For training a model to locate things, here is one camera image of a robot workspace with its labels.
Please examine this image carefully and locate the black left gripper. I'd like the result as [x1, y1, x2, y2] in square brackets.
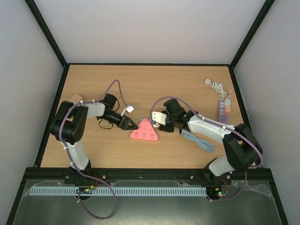
[100, 111, 139, 130]

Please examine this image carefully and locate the white cube plug red pattern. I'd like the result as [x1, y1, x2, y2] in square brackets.
[152, 122, 161, 129]

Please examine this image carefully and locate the pink triangular power strip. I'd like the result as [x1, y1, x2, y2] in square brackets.
[130, 118, 158, 141]

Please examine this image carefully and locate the beige dragon cube plug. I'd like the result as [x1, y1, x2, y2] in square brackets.
[70, 94, 83, 104]

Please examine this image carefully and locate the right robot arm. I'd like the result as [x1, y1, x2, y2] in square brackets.
[151, 98, 263, 184]

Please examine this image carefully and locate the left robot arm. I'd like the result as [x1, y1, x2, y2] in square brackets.
[50, 94, 138, 185]

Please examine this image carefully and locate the pink plug on purple strip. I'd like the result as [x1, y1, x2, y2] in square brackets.
[224, 105, 231, 114]

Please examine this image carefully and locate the white plug on purple strip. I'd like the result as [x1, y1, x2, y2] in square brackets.
[224, 98, 231, 105]

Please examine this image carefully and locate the purple power strip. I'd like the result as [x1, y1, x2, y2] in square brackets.
[217, 100, 228, 124]

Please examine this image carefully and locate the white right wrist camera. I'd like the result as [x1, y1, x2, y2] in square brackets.
[151, 112, 167, 125]

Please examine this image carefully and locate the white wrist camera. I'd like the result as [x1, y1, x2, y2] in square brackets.
[120, 105, 134, 116]
[151, 112, 167, 125]

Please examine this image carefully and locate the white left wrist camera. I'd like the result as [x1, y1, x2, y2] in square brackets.
[120, 105, 134, 116]

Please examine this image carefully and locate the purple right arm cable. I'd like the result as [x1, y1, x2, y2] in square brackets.
[150, 96, 264, 202]

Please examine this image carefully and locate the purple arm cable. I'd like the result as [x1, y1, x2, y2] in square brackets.
[60, 79, 128, 220]
[150, 96, 264, 202]

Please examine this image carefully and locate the light blue power cord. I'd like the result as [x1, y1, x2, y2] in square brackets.
[181, 130, 216, 153]

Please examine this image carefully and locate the white coiled cord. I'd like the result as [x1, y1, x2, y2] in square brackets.
[204, 78, 229, 99]

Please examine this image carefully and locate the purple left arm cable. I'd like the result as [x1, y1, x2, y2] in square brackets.
[60, 79, 128, 220]

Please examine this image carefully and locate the light blue cable duct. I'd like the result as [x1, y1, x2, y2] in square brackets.
[29, 187, 207, 197]

